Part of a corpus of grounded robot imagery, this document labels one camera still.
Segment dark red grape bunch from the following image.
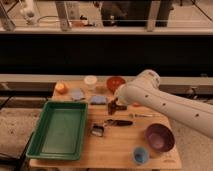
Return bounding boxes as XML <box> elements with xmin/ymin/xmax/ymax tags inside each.
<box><xmin>108</xmin><ymin>98</ymin><xmax>127</xmax><ymax>115</ymax></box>

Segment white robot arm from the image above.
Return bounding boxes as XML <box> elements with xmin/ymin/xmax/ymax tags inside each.
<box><xmin>115</xmin><ymin>69</ymin><xmax>213</xmax><ymax>139</ymax></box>

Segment white plastic cup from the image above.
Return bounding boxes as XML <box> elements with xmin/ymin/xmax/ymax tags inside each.
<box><xmin>84</xmin><ymin>75</ymin><xmax>98</xmax><ymax>90</ymax></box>

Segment small blue cup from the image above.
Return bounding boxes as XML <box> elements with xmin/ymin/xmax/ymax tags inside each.
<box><xmin>133</xmin><ymin>147</ymin><xmax>149</xmax><ymax>165</ymax></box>

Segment red bowl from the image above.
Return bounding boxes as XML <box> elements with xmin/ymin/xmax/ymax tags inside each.
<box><xmin>106</xmin><ymin>76</ymin><xmax>126</xmax><ymax>93</ymax></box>

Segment blue sponge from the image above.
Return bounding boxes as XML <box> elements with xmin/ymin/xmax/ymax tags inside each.
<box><xmin>90</xmin><ymin>95</ymin><xmax>107</xmax><ymax>105</ymax></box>

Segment orange carrot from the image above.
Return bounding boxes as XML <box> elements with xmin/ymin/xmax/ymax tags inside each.
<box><xmin>132</xmin><ymin>103</ymin><xmax>141</xmax><ymax>107</ymax></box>

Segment metal fork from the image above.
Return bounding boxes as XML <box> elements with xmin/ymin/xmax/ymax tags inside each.
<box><xmin>128</xmin><ymin>114</ymin><xmax>153</xmax><ymax>118</ymax></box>

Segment orange fruit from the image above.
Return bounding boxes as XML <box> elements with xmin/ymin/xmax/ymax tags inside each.
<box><xmin>55</xmin><ymin>82</ymin><xmax>68</xmax><ymax>94</ymax></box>

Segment wooden table board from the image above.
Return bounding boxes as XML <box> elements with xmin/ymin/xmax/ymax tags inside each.
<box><xmin>29</xmin><ymin>81</ymin><xmax>181</xmax><ymax>169</ymax></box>

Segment green plastic tray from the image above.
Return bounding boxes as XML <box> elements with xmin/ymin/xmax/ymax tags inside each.
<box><xmin>26</xmin><ymin>101</ymin><xmax>88</xmax><ymax>161</ymax></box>

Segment purple bowl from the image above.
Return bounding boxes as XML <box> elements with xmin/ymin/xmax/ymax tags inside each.
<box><xmin>145</xmin><ymin>123</ymin><xmax>175</xmax><ymax>153</ymax></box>

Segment black handled knife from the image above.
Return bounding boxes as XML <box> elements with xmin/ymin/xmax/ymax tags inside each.
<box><xmin>104</xmin><ymin>119</ymin><xmax>133</xmax><ymax>127</ymax></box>

